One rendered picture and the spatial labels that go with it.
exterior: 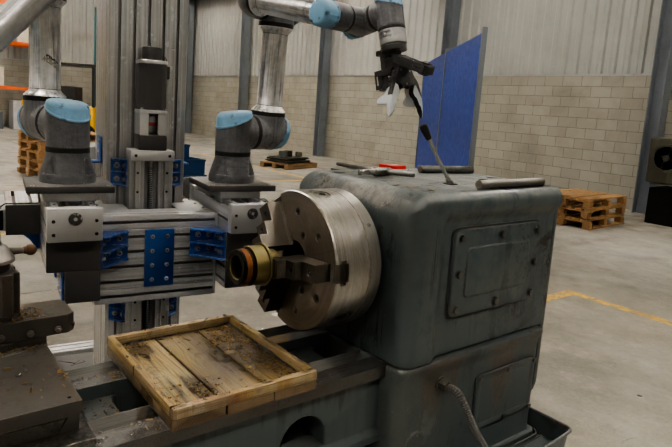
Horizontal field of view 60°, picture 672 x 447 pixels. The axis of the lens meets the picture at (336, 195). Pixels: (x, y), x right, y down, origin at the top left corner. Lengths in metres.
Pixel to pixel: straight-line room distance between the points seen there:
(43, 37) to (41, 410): 1.20
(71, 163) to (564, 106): 11.30
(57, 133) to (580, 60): 11.39
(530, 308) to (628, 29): 10.65
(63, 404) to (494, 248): 0.98
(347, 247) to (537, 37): 12.01
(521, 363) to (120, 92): 1.44
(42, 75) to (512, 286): 1.43
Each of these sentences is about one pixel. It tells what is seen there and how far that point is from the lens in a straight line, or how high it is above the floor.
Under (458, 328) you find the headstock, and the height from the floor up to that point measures 0.92.
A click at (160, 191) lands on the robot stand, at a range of 1.95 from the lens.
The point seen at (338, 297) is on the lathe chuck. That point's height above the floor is 1.04.
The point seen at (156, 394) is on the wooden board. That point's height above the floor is 0.90.
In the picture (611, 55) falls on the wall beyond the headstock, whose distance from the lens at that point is 12.18.
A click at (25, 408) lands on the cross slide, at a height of 0.97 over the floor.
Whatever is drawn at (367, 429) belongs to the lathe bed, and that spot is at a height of 0.71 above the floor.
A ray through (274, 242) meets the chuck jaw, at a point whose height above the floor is 1.12.
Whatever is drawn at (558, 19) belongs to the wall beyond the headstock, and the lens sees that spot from 12.85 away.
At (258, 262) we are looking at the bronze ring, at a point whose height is 1.10.
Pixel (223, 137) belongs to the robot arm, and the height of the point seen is 1.31.
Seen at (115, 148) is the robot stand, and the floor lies 1.25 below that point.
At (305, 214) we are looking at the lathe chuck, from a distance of 1.25.
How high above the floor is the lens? 1.42
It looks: 8 degrees down
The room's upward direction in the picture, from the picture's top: 4 degrees clockwise
